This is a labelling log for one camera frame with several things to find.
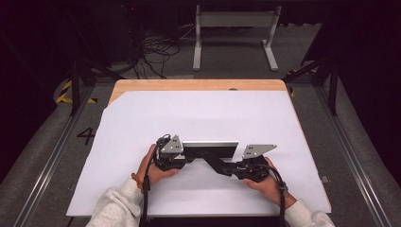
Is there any tangle of black floor cables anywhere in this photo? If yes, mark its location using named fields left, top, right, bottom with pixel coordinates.
left=121, top=4, right=191, bottom=80

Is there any wooden table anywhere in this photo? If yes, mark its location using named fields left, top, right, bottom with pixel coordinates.
left=108, top=79, right=310, bottom=141

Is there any white metal desk frame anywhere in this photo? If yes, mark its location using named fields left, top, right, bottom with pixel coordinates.
left=192, top=4, right=283, bottom=72

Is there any yellow black hazard tape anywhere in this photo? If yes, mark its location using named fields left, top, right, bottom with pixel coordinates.
left=284, top=66, right=319, bottom=98
left=54, top=79, right=98, bottom=105

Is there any white paper sheet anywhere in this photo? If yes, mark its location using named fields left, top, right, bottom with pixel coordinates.
left=65, top=90, right=332, bottom=218

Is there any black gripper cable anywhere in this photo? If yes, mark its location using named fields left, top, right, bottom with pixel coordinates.
left=257, top=163, right=290, bottom=227
left=139, top=134, right=173, bottom=227

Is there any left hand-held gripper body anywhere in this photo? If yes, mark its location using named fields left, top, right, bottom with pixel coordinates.
left=155, top=134, right=187, bottom=173

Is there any aluminium floor rail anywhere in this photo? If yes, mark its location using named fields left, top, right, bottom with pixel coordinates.
left=11, top=84, right=96, bottom=227
left=314, top=85, right=395, bottom=227

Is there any person's right hand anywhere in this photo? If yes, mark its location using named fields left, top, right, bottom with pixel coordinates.
left=242, top=156, right=298, bottom=209

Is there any person's left hand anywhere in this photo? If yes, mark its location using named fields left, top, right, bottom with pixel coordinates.
left=136, top=144, right=181, bottom=187

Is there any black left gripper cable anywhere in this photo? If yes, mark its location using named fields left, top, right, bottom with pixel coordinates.
left=139, top=134, right=173, bottom=227

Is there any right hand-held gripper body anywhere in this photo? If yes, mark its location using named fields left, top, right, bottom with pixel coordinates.
left=238, top=144, right=278, bottom=183

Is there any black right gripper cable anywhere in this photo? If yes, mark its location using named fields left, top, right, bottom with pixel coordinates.
left=257, top=163, right=290, bottom=227

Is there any orange beaded bracelet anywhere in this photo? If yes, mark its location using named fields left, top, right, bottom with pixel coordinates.
left=131, top=171, right=146, bottom=193

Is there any black metal stand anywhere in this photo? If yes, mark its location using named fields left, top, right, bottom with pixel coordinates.
left=66, top=6, right=128, bottom=116
left=282, top=6, right=340, bottom=116

